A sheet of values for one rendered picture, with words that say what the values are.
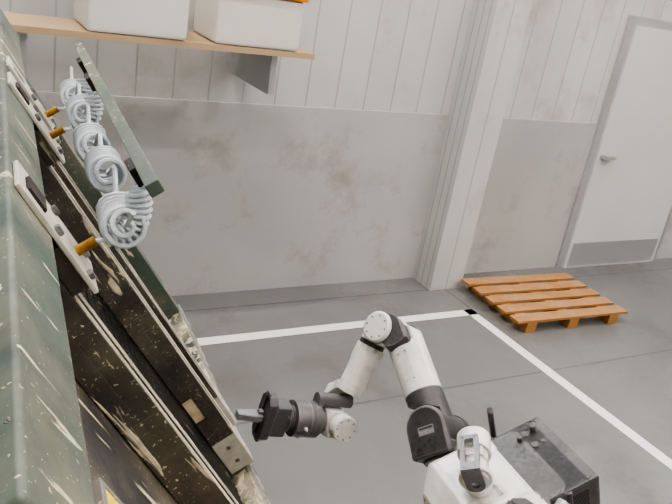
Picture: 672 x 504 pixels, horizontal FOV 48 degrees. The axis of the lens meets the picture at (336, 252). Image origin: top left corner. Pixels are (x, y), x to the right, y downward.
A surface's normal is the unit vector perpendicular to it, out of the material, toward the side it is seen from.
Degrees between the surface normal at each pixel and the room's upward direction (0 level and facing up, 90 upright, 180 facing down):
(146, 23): 90
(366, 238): 90
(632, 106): 90
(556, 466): 23
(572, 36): 90
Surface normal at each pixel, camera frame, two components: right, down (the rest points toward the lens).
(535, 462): -0.21, -0.84
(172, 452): 0.38, 0.40
